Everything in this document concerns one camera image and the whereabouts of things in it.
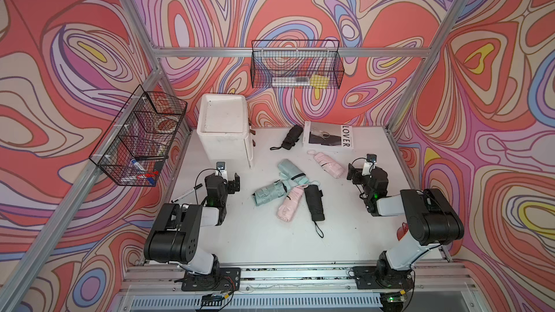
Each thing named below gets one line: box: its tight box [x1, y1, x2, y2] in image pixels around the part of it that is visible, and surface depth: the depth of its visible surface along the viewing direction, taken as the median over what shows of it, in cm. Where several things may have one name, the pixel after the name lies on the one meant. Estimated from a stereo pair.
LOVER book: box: [302, 120, 355, 150], surface depth 113 cm
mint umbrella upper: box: [277, 158, 310, 186], surface depth 101 cm
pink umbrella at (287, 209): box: [277, 184, 309, 222], surface depth 90 cm
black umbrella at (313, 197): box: [303, 184, 326, 239], surface depth 93 cm
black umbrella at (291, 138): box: [270, 124, 304, 151], surface depth 113 cm
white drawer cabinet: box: [196, 93, 254, 169], surface depth 92 cm
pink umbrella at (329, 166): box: [307, 149, 346, 180], surface depth 102 cm
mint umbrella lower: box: [252, 179, 288, 207], surface depth 93 cm
